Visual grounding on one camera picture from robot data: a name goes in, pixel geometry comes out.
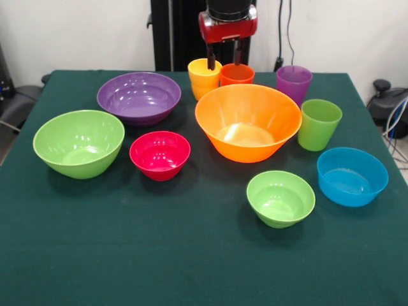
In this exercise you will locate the orange cup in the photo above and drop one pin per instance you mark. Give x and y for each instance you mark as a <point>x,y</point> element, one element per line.
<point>237,78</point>

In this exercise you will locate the pink bowl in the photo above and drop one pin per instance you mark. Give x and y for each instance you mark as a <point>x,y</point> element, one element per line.
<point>159,159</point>

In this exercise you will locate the yellow cup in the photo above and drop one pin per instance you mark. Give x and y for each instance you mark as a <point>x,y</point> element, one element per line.
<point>199,73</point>
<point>204,92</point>

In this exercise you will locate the large green bowl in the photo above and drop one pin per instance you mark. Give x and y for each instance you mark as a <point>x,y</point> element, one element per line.
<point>76,159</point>

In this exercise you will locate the purple bowl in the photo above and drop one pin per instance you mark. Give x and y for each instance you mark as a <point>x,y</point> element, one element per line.
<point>137,102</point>

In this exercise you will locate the purple cup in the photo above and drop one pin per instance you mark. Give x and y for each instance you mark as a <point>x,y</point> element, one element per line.
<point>293,86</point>

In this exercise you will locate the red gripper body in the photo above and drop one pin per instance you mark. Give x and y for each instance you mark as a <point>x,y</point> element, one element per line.
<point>228,30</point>

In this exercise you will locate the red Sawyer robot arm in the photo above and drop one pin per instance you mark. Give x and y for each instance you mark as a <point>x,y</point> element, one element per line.
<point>229,6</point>

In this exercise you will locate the blue bowl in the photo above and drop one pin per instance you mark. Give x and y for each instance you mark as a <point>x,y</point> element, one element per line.
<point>350,188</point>

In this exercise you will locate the small green bowl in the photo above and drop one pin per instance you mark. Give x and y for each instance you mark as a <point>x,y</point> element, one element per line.
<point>280,204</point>

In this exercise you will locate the black robot column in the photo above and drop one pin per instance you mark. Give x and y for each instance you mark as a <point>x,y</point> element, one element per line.
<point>185,38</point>

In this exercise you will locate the black stand frame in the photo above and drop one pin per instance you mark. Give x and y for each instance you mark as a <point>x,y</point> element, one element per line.
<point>4,86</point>

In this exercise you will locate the dark green tablecloth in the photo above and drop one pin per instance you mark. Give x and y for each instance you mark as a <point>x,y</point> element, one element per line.
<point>127,255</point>

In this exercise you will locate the green cup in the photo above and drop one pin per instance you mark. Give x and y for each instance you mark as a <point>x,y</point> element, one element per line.
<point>318,134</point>

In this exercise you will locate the large orange bowl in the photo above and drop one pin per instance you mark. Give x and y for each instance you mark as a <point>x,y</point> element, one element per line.
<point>242,150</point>

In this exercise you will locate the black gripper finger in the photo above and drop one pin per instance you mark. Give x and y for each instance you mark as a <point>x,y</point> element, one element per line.
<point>238,52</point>
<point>211,60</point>

